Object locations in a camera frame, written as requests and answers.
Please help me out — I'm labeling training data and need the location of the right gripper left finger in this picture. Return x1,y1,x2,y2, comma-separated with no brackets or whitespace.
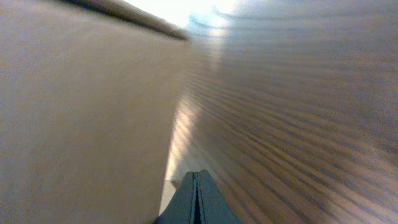
154,172,197,224

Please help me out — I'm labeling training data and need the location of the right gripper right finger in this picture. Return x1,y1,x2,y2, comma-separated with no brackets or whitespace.
197,170,242,224

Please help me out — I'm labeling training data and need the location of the cardboard box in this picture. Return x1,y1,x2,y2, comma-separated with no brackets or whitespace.
1,1,189,223

